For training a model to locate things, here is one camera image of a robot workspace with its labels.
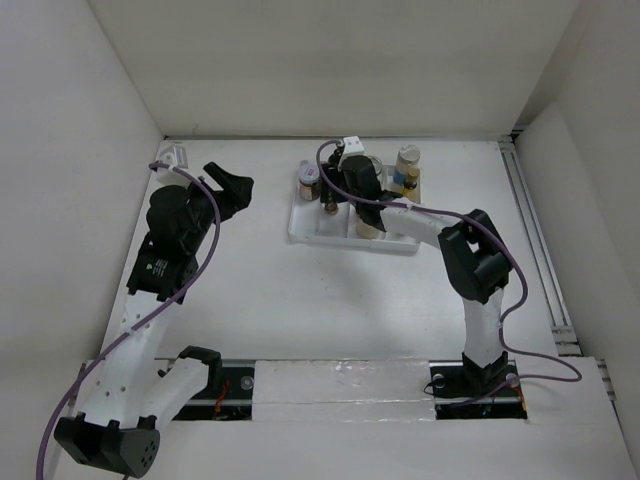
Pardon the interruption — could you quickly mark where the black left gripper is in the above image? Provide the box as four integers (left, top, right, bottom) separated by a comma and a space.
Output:
181, 163, 251, 252

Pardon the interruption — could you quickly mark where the small dark pepper bottle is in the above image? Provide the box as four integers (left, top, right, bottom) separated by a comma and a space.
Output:
324, 202, 339, 216

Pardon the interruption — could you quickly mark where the red label spice jar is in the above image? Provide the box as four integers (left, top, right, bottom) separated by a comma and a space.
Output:
298, 162, 321, 201

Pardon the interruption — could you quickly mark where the glass jar beige powder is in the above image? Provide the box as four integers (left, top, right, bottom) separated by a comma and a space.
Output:
369, 156, 386, 177

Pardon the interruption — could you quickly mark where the yellow-green lid spice jar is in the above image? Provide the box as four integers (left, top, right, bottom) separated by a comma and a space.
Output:
356, 219, 381, 240

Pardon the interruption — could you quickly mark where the yellow bottle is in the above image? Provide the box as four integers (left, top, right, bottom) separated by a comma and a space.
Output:
402, 167, 420, 201

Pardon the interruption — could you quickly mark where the blue label white bottle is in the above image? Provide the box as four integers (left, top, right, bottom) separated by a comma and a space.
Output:
392, 144, 421, 191

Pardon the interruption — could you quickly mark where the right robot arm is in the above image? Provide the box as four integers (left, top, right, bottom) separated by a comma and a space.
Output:
320, 155, 512, 396

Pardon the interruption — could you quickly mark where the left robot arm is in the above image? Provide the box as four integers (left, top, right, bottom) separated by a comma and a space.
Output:
53, 162, 254, 479

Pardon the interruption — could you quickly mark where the white divided organizer tray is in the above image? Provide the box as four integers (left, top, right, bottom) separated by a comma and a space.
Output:
288, 179, 420, 254

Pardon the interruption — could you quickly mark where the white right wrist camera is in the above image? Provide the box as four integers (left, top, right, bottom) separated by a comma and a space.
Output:
340, 136, 365, 157

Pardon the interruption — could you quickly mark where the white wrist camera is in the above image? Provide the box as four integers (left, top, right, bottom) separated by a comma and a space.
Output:
155, 143, 188, 183
340, 136, 365, 157

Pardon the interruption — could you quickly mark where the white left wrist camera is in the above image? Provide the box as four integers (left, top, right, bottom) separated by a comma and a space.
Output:
155, 143, 188, 183

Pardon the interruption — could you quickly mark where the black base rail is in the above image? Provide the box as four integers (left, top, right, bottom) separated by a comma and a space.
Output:
177, 359, 528, 423

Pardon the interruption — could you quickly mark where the aluminium side rail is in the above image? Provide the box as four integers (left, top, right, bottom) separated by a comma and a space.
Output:
497, 134, 617, 401

